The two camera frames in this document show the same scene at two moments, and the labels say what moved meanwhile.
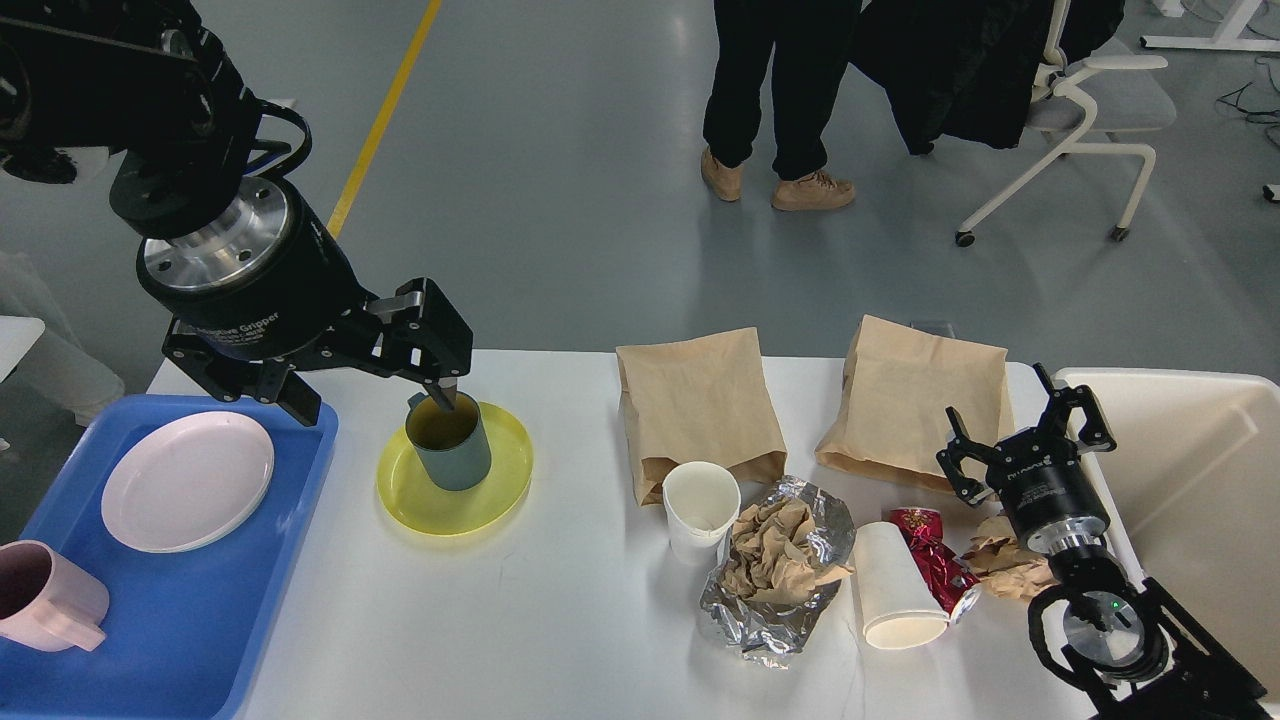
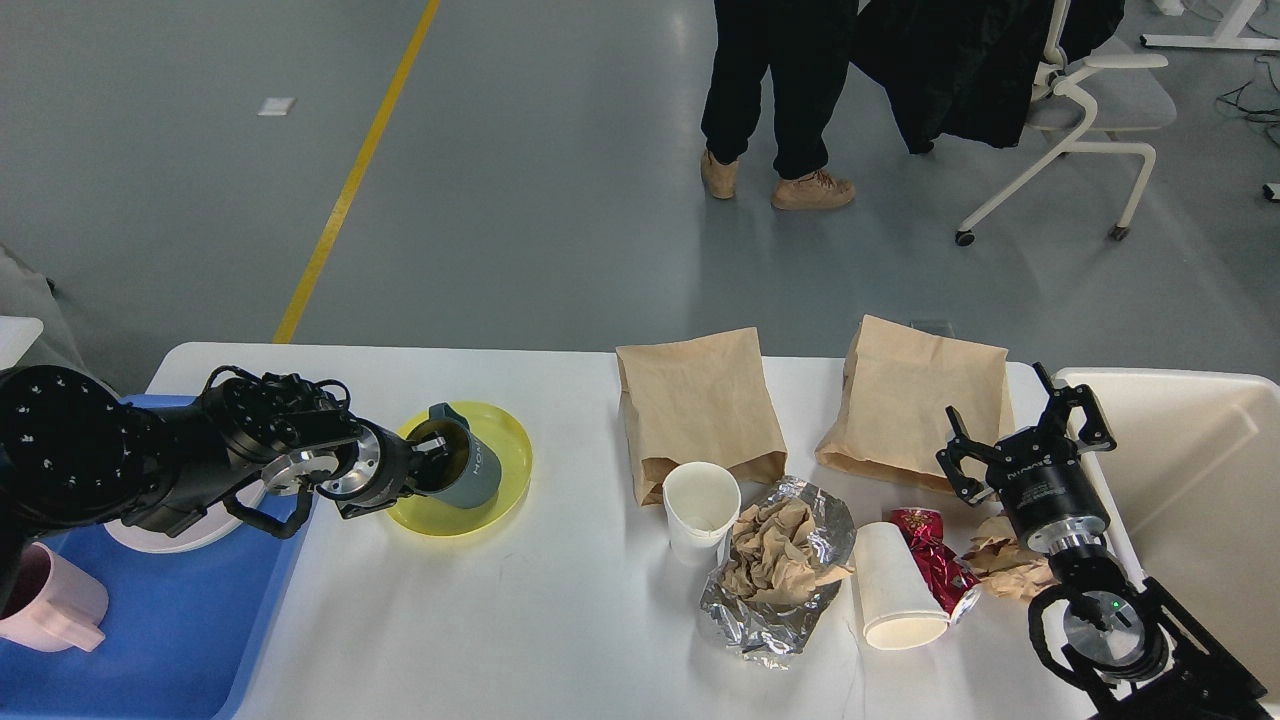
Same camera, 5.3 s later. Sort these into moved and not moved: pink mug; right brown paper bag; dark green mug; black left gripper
Moved: dark green mug; black left gripper
Not moved: pink mug; right brown paper bag
